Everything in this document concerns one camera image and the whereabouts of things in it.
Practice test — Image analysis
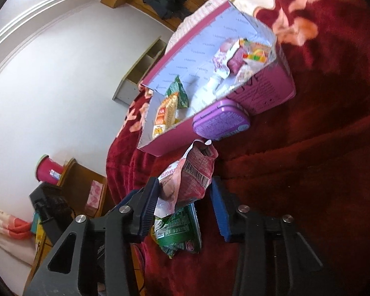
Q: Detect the green pea snack packet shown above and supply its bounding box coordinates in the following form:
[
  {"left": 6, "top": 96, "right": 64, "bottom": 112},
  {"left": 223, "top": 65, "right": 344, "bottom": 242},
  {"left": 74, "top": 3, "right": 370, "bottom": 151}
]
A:
[
  {"left": 164, "top": 75, "right": 189, "bottom": 110},
  {"left": 151, "top": 203, "right": 202, "bottom": 259}
]

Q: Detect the wooden nightstand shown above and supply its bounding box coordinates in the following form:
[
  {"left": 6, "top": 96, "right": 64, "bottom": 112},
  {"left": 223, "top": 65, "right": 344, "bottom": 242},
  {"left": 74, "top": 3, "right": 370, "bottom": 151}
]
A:
[{"left": 28, "top": 158, "right": 111, "bottom": 284}]

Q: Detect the pink drink pouch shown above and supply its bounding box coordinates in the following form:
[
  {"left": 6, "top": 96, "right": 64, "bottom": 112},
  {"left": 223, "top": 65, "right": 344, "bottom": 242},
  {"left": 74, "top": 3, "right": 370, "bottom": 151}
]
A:
[{"left": 200, "top": 38, "right": 250, "bottom": 99}]

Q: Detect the red plush blanket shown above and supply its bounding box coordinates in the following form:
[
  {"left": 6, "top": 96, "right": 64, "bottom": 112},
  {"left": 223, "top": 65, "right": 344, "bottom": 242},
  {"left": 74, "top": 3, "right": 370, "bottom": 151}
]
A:
[{"left": 106, "top": 0, "right": 370, "bottom": 296}]

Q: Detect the clear gummy candy packet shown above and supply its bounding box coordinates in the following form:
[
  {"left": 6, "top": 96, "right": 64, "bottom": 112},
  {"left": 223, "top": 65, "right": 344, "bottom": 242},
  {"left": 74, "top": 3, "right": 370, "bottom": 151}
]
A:
[{"left": 239, "top": 38, "right": 276, "bottom": 67}]

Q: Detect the pink tissue box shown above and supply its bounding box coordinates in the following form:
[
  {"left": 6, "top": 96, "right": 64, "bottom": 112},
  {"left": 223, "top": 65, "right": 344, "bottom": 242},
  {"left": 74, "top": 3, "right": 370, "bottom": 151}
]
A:
[{"left": 85, "top": 180, "right": 104, "bottom": 217}]

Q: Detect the orange yellow cracker packet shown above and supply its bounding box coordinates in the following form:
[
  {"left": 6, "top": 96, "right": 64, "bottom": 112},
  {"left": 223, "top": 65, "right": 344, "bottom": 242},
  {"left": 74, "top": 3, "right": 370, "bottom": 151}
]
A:
[{"left": 151, "top": 94, "right": 179, "bottom": 139}]

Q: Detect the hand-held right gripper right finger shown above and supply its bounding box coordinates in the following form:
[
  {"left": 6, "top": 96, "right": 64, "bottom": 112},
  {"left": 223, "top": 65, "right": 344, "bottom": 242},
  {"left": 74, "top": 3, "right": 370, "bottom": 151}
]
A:
[{"left": 210, "top": 176, "right": 343, "bottom": 296}]

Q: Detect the red snack bag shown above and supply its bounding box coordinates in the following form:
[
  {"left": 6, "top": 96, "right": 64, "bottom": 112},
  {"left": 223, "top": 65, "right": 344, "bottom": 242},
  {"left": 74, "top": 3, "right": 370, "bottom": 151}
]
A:
[{"left": 154, "top": 140, "right": 219, "bottom": 218}]

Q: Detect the low beige shelf unit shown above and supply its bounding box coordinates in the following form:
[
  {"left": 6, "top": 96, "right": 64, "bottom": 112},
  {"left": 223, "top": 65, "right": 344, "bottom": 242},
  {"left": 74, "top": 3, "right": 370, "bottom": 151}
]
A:
[{"left": 112, "top": 36, "right": 168, "bottom": 107}]

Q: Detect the pink cardboard box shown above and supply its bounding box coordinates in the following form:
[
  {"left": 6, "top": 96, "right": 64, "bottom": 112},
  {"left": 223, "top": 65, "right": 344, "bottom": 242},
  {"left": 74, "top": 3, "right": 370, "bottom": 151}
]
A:
[{"left": 137, "top": 0, "right": 296, "bottom": 157}]

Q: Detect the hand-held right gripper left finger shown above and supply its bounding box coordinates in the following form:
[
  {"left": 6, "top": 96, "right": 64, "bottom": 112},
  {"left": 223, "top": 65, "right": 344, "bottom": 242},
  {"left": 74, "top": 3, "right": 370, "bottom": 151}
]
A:
[{"left": 23, "top": 177, "right": 160, "bottom": 296}]

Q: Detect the purple plastic case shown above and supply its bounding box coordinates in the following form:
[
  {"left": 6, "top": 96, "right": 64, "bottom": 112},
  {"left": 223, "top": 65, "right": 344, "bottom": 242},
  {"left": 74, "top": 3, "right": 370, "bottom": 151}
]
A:
[{"left": 192, "top": 99, "right": 251, "bottom": 141}]

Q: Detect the pink checkered cartoon bed sheet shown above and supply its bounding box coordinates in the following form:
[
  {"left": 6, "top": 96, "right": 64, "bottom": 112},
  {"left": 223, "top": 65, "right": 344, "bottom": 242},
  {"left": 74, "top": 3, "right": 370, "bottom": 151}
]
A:
[{"left": 174, "top": 0, "right": 250, "bottom": 34}]

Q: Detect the pink cup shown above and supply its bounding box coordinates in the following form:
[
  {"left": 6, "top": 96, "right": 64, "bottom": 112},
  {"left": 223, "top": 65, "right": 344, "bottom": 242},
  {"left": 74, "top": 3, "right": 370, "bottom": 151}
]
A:
[{"left": 35, "top": 154, "right": 67, "bottom": 183}]

